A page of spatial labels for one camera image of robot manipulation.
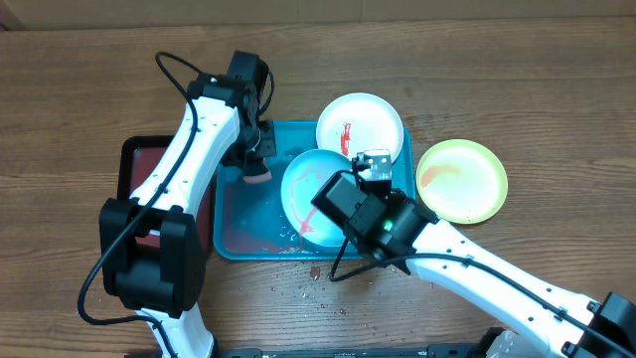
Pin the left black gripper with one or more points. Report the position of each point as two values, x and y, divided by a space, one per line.
269 149

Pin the green orange scrub sponge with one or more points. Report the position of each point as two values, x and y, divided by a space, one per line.
256 171

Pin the light blue plastic plate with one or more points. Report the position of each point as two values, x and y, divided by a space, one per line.
302 179

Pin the yellow-green plastic plate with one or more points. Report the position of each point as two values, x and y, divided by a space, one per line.
462 181

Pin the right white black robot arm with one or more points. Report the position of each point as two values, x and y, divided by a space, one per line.
390 229

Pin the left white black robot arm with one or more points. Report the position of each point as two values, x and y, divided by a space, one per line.
152 257

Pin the teal plastic tray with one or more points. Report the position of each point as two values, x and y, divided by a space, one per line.
249 220

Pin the black rectangular tray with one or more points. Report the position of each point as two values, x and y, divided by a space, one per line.
139 156

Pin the white pink-rimmed plate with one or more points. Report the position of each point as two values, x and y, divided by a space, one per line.
359 121

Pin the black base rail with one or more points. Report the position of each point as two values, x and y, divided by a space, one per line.
496 342

